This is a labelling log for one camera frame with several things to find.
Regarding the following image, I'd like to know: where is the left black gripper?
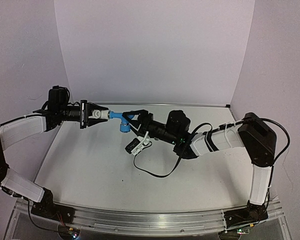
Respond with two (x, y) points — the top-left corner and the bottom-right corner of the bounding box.
(57, 98), (106, 128)

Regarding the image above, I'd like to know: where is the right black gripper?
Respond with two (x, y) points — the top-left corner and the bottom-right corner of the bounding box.
(118, 110), (177, 146)

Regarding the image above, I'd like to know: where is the white plastic pipe fitting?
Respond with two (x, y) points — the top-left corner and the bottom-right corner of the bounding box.
(92, 109), (110, 120)

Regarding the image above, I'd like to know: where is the blue water faucet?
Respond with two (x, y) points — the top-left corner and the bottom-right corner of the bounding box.
(108, 111), (131, 133)

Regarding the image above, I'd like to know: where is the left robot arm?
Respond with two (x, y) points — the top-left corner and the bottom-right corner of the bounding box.
(0, 85), (111, 219)

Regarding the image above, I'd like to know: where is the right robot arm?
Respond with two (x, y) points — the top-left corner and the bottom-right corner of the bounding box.
(122, 109), (277, 225)

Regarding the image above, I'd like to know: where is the left circuit board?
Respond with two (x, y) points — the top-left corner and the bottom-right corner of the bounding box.
(57, 225), (81, 240)

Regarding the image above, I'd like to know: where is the circuit board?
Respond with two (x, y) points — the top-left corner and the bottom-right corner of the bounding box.
(57, 225), (81, 240)
(232, 227), (251, 236)

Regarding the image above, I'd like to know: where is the right circuit board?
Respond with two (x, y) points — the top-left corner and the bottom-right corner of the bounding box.
(232, 227), (251, 236)

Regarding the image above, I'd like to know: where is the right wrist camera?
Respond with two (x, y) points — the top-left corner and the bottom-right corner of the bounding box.
(125, 131), (151, 156)

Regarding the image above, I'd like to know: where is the right black camera cable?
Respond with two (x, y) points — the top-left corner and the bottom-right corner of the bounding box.
(132, 122), (213, 179)

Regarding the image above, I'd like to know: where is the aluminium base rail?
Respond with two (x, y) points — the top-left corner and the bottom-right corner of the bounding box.
(15, 199), (288, 237)

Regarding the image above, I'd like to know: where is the left black base cable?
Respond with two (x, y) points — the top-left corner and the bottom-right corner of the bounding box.
(28, 197), (66, 231)

